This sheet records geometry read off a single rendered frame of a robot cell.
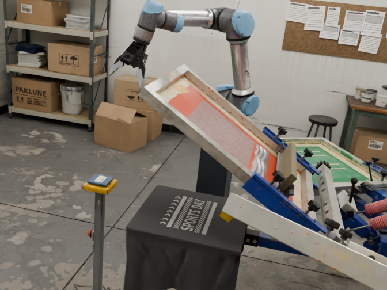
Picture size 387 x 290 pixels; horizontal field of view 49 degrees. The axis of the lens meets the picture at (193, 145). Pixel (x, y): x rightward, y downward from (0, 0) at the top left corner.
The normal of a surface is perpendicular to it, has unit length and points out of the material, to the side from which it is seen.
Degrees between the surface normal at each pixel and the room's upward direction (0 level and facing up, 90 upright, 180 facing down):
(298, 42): 90
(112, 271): 0
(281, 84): 90
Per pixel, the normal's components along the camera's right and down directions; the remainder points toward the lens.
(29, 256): 0.11, -0.93
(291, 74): -0.22, 0.31
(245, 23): 0.62, 0.21
